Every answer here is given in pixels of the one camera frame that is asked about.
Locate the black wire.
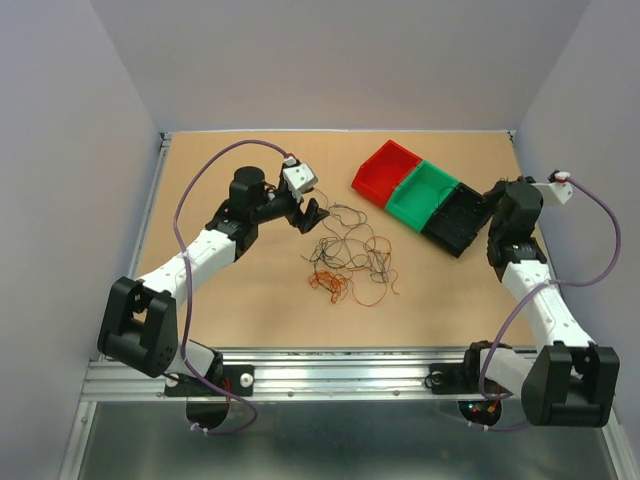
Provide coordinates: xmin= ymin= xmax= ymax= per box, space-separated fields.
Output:
xmin=309 ymin=189 xmax=391 ymax=281

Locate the orange wire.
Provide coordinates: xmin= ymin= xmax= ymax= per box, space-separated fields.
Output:
xmin=307 ymin=233 xmax=401 ymax=307

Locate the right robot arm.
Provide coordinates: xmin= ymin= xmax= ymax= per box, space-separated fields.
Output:
xmin=460 ymin=170 xmax=620 ymax=428

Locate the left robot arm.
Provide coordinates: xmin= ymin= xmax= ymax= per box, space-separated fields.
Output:
xmin=97 ymin=160 xmax=328 ymax=394

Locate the black plastic bin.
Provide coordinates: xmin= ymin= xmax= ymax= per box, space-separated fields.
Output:
xmin=420 ymin=183 xmax=492 ymax=258

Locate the red plastic bin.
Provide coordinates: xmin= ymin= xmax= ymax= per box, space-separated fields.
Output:
xmin=351 ymin=140 xmax=422 ymax=209

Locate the green plastic bin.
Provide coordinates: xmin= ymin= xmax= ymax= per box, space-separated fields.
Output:
xmin=385 ymin=161 xmax=459 ymax=232

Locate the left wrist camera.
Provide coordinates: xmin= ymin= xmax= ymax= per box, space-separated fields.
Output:
xmin=281 ymin=154 xmax=318 ymax=203

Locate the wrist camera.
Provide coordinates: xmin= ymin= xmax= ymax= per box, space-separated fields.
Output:
xmin=281 ymin=154 xmax=318 ymax=203
xmin=532 ymin=170 xmax=573 ymax=206

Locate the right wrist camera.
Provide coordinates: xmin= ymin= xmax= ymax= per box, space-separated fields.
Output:
xmin=532 ymin=170 xmax=573 ymax=206

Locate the aluminium rail frame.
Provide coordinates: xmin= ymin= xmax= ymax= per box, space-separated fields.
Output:
xmin=55 ymin=130 xmax=631 ymax=480

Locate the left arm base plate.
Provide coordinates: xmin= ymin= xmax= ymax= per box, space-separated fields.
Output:
xmin=164 ymin=364 xmax=255 ymax=398

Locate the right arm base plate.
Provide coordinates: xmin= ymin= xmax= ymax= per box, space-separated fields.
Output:
xmin=424 ymin=362 xmax=480 ymax=395

